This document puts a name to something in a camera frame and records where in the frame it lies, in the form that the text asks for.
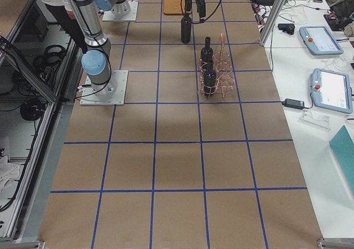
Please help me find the aluminium frame post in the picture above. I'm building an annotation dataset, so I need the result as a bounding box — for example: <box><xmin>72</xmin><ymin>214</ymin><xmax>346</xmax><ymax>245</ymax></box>
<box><xmin>259</xmin><ymin>0</ymin><xmax>285</xmax><ymax>46</ymax></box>

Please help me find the black power adapter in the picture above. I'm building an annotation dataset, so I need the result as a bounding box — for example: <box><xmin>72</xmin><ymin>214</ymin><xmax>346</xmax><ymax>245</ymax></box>
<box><xmin>282</xmin><ymin>98</ymin><xmax>305</xmax><ymax>110</ymax></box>

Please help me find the copper wire bottle basket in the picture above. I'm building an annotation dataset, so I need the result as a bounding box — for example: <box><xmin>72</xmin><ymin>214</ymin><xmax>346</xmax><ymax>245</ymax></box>
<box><xmin>199</xmin><ymin>33</ymin><xmax>235</xmax><ymax>97</ymax></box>

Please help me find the blue teach pendant near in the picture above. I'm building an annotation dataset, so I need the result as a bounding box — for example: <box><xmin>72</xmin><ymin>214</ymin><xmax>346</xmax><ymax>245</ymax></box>
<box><xmin>310</xmin><ymin>68</ymin><xmax>353</xmax><ymax>113</ymax></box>

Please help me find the dark wine bottle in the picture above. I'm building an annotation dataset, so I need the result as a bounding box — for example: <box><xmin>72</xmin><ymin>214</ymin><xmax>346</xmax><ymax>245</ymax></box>
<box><xmin>200</xmin><ymin>37</ymin><xmax>214</xmax><ymax>63</ymax></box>
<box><xmin>181</xmin><ymin>11</ymin><xmax>192</xmax><ymax>44</ymax></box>

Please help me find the blue teach pendant far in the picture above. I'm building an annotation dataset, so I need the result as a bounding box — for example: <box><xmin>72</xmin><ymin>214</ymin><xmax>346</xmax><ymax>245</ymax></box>
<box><xmin>299</xmin><ymin>26</ymin><xmax>343</xmax><ymax>55</ymax></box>

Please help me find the person in white hoodie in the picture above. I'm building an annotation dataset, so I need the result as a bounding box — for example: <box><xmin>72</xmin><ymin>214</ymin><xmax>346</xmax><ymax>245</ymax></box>
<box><xmin>41</xmin><ymin>0</ymin><xmax>87</xmax><ymax>54</ymax></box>

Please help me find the dark wine bottle far end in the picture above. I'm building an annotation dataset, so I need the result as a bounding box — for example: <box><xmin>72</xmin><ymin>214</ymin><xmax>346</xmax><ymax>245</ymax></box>
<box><xmin>203</xmin><ymin>60</ymin><xmax>216</xmax><ymax>98</ymax></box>

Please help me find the wooden tray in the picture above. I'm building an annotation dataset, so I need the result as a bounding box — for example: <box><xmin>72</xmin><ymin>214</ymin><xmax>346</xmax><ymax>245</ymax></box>
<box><xmin>163</xmin><ymin>0</ymin><xmax>185</xmax><ymax>15</ymax></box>

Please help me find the black webcam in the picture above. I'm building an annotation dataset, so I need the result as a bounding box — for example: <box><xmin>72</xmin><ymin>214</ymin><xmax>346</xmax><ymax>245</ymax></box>
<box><xmin>278</xmin><ymin>23</ymin><xmax>295</xmax><ymax>35</ymax></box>

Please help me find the teal folder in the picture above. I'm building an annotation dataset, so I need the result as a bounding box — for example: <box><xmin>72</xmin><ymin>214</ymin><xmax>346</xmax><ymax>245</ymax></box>
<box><xmin>329</xmin><ymin>126</ymin><xmax>353</xmax><ymax>195</ymax></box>

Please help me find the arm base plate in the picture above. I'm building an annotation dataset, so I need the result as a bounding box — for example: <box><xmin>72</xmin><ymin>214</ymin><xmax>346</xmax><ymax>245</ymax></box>
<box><xmin>80</xmin><ymin>70</ymin><xmax>128</xmax><ymax>106</ymax></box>
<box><xmin>102</xmin><ymin>1</ymin><xmax>139</xmax><ymax>22</ymax></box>

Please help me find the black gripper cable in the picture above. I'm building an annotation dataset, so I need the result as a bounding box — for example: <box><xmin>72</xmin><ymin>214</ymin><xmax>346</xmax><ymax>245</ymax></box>
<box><xmin>179</xmin><ymin>0</ymin><xmax>223</xmax><ymax>24</ymax></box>

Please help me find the blue teach pendant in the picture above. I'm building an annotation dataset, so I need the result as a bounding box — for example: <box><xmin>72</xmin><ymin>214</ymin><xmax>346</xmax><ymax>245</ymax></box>
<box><xmin>299</xmin><ymin>26</ymin><xmax>343</xmax><ymax>55</ymax></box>
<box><xmin>310</xmin><ymin>68</ymin><xmax>353</xmax><ymax>113</ymax></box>

